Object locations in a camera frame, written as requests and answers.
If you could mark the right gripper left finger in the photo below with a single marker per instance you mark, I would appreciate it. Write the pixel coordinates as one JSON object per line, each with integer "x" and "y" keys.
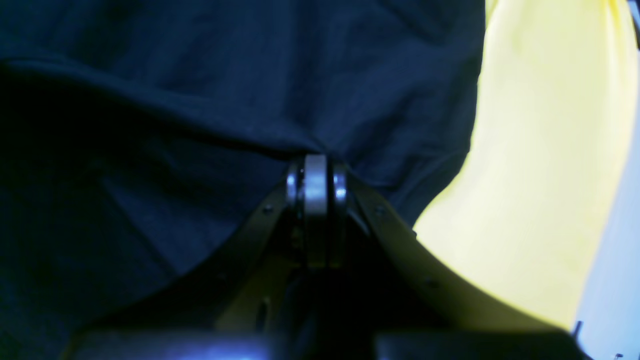
{"x": 223, "y": 309}

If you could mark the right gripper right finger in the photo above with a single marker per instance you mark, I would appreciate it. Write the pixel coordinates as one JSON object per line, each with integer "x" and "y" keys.
{"x": 478, "y": 326}

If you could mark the dark navy T-shirt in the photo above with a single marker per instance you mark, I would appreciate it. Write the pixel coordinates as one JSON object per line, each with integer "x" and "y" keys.
{"x": 136, "y": 135}

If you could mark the yellow table cloth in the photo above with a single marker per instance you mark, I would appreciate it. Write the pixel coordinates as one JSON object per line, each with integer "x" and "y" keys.
{"x": 555, "y": 114}

